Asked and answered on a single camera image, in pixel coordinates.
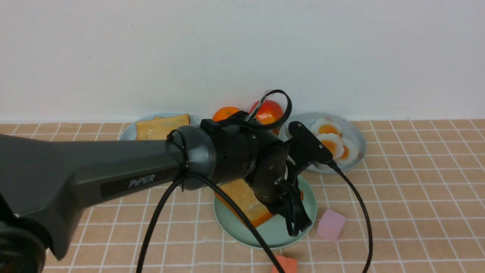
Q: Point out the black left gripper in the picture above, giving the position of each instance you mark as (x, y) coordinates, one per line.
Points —
(275, 185)

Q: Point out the toast slice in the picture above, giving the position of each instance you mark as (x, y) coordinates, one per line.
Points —
(159, 128)
(242, 195)

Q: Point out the fried egg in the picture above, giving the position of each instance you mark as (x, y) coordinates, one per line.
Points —
(351, 152)
(326, 126)
(333, 143)

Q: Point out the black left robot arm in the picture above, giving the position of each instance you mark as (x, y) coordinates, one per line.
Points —
(45, 186)

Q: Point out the green centre plate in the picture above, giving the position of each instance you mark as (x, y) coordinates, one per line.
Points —
(272, 231)

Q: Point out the pink cube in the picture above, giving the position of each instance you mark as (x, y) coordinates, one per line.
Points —
(331, 225)

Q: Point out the orange-red cube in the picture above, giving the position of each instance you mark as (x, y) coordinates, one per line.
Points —
(288, 264)

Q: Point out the red apple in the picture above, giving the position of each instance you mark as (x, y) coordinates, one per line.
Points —
(269, 112)

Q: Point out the light blue egg plate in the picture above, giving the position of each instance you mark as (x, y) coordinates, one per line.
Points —
(350, 131)

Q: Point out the orange fruit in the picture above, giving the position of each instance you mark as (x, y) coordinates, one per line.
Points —
(224, 113)

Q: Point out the light blue bread plate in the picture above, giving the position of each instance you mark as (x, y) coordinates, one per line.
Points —
(131, 134)

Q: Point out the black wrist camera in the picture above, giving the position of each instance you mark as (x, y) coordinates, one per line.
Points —
(304, 146)

